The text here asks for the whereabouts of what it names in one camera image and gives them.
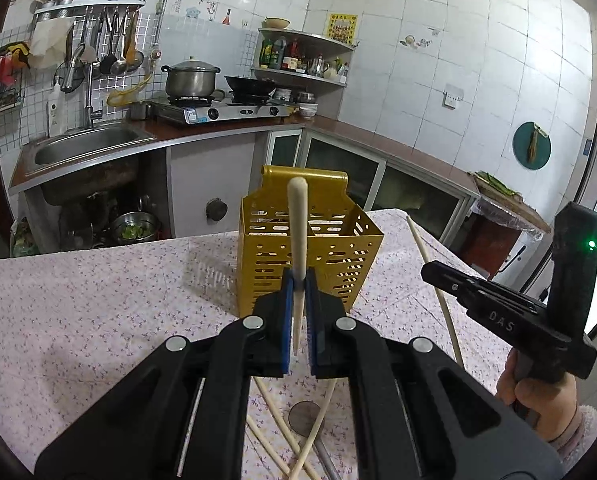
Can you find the dark sauce bottle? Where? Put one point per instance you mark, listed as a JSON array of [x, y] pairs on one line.
[[277, 55]]

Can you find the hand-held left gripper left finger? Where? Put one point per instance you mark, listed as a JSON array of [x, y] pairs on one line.
[[286, 330]]

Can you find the small metal kettle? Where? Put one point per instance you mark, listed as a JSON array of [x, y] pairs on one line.
[[319, 66]]

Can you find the floral tablecloth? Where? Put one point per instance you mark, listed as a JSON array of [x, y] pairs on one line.
[[103, 310]]

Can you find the white wall socket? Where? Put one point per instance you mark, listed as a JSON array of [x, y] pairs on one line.
[[452, 97]]

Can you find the green bottle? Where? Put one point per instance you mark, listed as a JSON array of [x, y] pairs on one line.
[[265, 55]]

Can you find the round green cutting board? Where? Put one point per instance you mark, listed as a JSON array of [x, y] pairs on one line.
[[521, 145]]

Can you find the person's right forearm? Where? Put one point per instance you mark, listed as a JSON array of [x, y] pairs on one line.
[[578, 435]]

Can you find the steel gas stove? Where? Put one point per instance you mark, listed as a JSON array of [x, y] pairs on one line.
[[228, 112]]

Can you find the metal gas pipe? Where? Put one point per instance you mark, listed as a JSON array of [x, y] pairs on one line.
[[161, 15]]

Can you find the metal wall rack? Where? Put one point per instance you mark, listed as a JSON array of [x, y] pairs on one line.
[[88, 4]]

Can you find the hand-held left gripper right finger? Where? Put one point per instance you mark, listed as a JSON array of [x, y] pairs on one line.
[[314, 340]]

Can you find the yellow perforated utensil holder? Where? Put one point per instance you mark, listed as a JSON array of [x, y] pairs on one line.
[[263, 260]]

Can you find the glass-door counter cabinet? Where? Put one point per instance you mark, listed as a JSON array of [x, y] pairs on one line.
[[348, 165]]

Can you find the steel pot with vegetables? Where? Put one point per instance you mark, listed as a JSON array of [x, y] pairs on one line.
[[133, 227]]

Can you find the metal faucet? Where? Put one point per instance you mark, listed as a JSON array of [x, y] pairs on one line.
[[89, 95]]

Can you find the red label bottle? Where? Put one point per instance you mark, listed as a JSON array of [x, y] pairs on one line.
[[292, 57]]

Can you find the small metal cup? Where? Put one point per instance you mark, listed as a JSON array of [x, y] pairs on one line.
[[139, 111]]

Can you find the row of hanging utensils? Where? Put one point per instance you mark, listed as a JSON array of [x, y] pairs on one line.
[[118, 45]]

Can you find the stack of bowls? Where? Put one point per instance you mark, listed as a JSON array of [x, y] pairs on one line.
[[306, 109]]

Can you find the wooden chopstick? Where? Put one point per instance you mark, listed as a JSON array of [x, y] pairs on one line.
[[438, 295], [297, 220], [280, 417], [263, 440], [323, 415]]

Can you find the metal spoon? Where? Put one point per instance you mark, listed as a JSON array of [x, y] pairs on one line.
[[306, 417]]

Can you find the corner wall shelf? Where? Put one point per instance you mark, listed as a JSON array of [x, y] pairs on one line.
[[303, 40]]

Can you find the yellow wall picture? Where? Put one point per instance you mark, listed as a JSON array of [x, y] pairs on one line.
[[342, 27]]

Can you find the beige bowl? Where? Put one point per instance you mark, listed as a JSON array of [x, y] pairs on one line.
[[276, 23]]

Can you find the white soap bottle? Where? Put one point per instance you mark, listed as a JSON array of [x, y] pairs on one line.
[[53, 115]]

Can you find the white plastic bag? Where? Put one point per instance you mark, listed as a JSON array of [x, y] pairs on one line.
[[46, 45]]

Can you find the stainless steel sink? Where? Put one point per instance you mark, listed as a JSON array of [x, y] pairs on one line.
[[83, 147]]

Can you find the steel pot with lid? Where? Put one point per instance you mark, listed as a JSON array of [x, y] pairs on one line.
[[188, 80]]

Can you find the person's right hand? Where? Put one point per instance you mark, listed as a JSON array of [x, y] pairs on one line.
[[548, 405]]

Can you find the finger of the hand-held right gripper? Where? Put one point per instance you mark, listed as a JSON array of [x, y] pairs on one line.
[[443, 277]]

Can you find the wooden board with greens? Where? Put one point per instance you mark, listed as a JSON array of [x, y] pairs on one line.
[[503, 200]]

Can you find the black wok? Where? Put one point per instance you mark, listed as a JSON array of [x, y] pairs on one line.
[[248, 85]]

